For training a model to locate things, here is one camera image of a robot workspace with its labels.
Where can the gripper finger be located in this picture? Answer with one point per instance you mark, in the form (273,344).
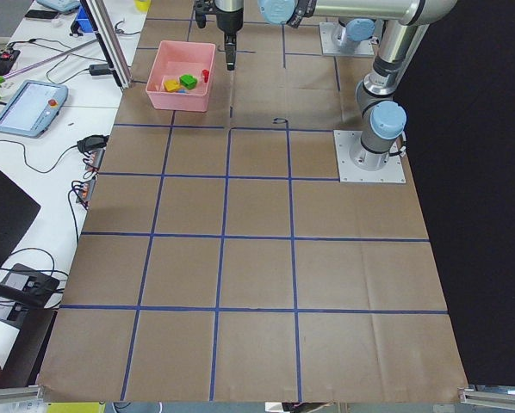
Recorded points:
(201,9)
(230,44)

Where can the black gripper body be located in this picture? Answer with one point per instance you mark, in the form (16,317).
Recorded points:
(229,22)

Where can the green toy block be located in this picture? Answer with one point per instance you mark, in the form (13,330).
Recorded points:
(188,81)

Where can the yellow toy block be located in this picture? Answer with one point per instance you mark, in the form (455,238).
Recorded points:
(171,86)

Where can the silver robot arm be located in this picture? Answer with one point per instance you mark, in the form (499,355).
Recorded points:
(351,32)
(383,119)

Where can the pink plastic box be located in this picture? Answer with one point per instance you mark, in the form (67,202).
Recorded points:
(173,59)

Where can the teach pendant tablet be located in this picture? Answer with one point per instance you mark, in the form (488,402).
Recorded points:
(33,108)

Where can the brown paper table cover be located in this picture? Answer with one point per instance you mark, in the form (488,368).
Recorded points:
(223,260)

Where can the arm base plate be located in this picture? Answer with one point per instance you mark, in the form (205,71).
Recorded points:
(357,165)
(330,48)

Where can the aluminium frame post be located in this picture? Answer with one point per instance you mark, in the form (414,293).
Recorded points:
(105,34)

